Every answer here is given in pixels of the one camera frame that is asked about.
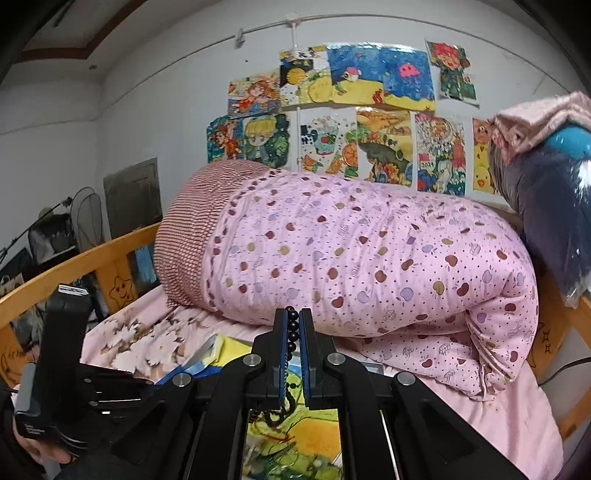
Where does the black bead necklace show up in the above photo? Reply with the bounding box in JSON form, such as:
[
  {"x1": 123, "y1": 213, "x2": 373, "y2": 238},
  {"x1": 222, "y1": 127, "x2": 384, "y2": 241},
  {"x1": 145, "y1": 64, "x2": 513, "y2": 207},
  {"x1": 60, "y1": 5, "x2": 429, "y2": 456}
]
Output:
[{"x1": 261, "y1": 307, "x2": 302, "y2": 428}]

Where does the white wall conduit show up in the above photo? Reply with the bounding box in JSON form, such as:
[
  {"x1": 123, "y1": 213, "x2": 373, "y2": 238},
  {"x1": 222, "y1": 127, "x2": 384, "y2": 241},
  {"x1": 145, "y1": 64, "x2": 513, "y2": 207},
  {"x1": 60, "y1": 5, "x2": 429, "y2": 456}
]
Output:
[{"x1": 235, "y1": 14, "x2": 306, "y2": 49}]

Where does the colourful crayon drawing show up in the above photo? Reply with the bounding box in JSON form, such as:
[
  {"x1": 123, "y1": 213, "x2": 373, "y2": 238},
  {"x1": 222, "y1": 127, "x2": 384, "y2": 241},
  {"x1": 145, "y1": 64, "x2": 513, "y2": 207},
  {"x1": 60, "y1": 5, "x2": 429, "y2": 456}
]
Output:
[{"x1": 157, "y1": 335, "x2": 346, "y2": 480}]

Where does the pink grey cloth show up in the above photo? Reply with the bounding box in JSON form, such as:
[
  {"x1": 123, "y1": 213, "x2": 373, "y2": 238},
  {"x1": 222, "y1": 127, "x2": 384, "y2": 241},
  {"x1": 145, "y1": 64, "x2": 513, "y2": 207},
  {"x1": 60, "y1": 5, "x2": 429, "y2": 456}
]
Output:
[{"x1": 489, "y1": 91, "x2": 591, "y2": 163}]

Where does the pink floral bed sheet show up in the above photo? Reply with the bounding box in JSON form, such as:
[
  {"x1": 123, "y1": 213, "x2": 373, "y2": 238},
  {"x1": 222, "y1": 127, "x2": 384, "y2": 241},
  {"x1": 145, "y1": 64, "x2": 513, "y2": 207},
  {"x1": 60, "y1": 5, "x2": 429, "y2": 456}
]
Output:
[{"x1": 81, "y1": 291, "x2": 565, "y2": 480}]

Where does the folded pink dotted quilt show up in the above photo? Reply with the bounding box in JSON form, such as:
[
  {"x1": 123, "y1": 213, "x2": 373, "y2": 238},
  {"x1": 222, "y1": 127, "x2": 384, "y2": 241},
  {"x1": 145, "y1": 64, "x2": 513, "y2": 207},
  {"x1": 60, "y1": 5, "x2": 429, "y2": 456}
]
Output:
[{"x1": 154, "y1": 159, "x2": 542, "y2": 401}]

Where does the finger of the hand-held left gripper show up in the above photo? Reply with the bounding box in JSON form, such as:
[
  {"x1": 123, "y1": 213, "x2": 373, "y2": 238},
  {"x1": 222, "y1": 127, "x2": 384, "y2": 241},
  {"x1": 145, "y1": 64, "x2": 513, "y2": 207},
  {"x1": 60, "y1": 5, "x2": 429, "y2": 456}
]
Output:
[{"x1": 79, "y1": 362, "x2": 156, "y2": 417}]

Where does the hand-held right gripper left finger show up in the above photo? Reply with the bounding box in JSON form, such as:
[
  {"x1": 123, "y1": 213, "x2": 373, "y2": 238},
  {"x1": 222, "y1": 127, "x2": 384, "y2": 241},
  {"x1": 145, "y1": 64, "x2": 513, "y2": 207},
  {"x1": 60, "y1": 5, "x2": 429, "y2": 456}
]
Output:
[{"x1": 111, "y1": 308, "x2": 290, "y2": 480}]

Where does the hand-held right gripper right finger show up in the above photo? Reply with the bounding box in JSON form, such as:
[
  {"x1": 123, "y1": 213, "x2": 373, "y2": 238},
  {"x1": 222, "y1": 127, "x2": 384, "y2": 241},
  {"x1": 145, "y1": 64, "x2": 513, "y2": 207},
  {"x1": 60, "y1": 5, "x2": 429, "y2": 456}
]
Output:
[{"x1": 299, "y1": 308, "x2": 529, "y2": 480}]

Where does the white paper tape strip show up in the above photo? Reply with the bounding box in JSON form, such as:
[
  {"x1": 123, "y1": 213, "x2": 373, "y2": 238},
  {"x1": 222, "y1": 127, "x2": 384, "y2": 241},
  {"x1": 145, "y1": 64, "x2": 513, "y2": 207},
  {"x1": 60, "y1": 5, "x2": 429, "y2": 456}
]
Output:
[{"x1": 185, "y1": 336, "x2": 221, "y2": 373}]

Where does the grey shallow tray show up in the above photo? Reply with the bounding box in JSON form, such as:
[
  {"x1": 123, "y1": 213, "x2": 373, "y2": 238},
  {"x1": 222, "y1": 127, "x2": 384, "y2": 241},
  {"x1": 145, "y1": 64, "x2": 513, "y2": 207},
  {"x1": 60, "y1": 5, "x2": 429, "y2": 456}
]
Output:
[{"x1": 154, "y1": 335, "x2": 386, "y2": 480}]

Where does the dark grey door panel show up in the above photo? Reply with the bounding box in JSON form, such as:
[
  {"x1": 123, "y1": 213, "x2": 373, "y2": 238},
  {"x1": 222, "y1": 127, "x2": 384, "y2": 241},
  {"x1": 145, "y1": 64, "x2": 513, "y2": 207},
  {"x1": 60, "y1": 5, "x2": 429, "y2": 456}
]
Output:
[{"x1": 102, "y1": 158, "x2": 161, "y2": 241}]

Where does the blue plastic-wrapped bundle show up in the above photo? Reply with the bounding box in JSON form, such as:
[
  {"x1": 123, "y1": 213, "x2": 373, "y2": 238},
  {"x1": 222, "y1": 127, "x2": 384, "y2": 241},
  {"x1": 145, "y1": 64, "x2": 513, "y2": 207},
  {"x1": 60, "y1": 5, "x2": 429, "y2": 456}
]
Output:
[{"x1": 501, "y1": 127, "x2": 591, "y2": 308}]

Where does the standing fan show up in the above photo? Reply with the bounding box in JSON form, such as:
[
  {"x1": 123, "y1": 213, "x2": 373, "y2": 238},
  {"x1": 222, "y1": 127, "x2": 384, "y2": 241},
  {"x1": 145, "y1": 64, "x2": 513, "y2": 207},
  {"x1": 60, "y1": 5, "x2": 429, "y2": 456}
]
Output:
[{"x1": 70, "y1": 187, "x2": 106, "y2": 253}]

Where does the person's left hand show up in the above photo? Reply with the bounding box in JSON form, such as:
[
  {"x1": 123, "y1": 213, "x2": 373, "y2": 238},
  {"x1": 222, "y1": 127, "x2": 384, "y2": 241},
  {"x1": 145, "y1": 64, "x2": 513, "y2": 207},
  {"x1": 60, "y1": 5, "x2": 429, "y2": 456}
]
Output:
[{"x1": 11, "y1": 418, "x2": 73, "y2": 468}]

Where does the group of wall drawings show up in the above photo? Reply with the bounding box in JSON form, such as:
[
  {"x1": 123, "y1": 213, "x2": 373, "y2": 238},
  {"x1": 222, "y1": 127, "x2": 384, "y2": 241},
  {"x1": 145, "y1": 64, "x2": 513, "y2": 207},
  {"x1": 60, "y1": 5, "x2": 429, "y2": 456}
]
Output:
[{"x1": 207, "y1": 41, "x2": 502, "y2": 195}]

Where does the black cable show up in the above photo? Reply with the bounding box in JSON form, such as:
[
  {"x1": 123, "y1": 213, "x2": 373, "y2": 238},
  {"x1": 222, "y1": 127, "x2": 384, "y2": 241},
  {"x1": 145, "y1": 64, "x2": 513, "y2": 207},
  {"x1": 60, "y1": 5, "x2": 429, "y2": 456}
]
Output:
[{"x1": 537, "y1": 354, "x2": 591, "y2": 385}]

